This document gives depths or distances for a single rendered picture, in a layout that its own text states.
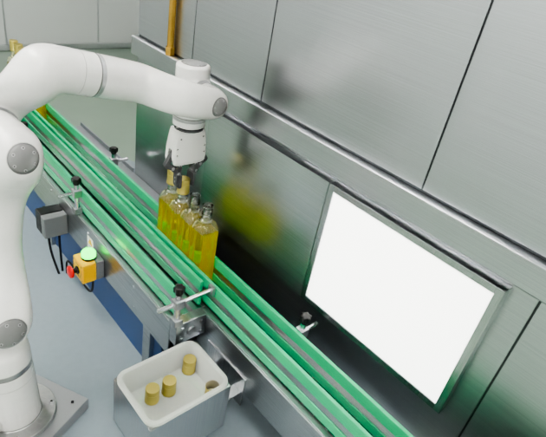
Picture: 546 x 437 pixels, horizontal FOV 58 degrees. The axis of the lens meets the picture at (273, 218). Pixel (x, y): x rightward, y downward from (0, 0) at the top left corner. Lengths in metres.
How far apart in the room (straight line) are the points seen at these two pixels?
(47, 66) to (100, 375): 0.93
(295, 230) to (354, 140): 0.29
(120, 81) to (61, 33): 6.32
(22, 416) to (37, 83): 0.82
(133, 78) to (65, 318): 0.93
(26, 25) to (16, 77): 6.22
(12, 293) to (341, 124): 0.79
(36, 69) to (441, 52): 0.74
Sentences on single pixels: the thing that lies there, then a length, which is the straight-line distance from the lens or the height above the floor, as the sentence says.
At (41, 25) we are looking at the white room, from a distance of 7.31.
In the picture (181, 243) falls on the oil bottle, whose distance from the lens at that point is 1.41.
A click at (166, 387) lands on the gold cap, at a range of 1.28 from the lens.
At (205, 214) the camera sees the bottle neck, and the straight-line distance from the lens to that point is 1.30.
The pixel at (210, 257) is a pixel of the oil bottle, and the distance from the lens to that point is 1.37.
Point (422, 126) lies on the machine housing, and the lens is 1.00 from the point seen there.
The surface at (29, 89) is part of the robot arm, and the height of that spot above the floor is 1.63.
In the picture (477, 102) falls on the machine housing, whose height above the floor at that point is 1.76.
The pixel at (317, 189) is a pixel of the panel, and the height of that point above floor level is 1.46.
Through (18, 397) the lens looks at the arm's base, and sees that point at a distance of 1.39.
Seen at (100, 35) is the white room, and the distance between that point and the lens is 7.63.
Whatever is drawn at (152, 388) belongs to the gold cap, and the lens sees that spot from 1.27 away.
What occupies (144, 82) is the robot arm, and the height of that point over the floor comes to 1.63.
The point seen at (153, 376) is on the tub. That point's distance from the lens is 1.33.
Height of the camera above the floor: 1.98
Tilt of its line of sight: 31 degrees down
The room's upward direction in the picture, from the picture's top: 11 degrees clockwise
